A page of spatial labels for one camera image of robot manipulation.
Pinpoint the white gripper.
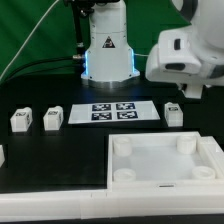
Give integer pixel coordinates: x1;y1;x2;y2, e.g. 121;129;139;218
145;26;224;99

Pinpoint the white square tabletop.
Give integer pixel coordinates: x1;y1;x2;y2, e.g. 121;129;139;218
107;132;224;191

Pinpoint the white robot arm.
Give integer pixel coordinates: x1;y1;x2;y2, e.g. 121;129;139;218
82;0;224;98

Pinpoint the white sheet with markers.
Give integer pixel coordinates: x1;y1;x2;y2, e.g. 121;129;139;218
68;101;160;124

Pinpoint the white front obstacle bar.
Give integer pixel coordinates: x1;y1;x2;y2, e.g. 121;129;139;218
0;186;224;222

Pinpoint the white block left edge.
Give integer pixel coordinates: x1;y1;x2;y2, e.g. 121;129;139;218
0;145;5;168

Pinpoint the white cable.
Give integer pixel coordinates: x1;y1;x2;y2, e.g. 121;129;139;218
0;0;60;83

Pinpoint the black cable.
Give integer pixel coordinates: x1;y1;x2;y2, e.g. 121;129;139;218
0;55;84;88

